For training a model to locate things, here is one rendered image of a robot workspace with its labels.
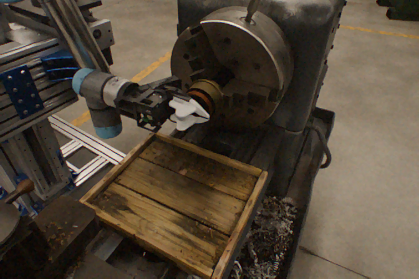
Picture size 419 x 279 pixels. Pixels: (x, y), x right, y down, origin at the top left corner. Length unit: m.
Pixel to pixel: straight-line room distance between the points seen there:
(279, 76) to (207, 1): 0.33
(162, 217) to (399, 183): 1.82
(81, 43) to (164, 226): 0.50
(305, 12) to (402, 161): 1.80
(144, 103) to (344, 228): 1.50
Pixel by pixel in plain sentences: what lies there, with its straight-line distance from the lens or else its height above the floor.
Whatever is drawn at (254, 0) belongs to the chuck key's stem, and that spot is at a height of 1.28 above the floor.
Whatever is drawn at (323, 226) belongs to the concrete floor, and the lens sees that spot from 1.85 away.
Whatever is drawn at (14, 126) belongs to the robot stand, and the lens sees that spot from 1.18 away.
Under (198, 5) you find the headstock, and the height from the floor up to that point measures 1.21.
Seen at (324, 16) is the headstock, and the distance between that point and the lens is 0.81.
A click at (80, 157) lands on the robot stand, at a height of 0.21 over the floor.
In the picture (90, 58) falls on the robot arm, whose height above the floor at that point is 1.11.
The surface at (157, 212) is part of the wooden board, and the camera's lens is 0.71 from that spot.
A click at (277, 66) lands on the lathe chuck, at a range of 0.69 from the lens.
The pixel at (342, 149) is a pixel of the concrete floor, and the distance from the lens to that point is 2.36.
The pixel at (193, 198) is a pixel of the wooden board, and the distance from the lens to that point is 0.72.
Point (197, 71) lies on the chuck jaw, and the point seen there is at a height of 1.13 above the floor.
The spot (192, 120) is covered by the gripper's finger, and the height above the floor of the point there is 1.07.
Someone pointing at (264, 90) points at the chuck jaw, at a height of 1.10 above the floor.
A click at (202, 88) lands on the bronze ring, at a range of 0.65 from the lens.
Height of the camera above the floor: 1.46
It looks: 38 degrees down
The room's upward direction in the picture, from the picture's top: straight up
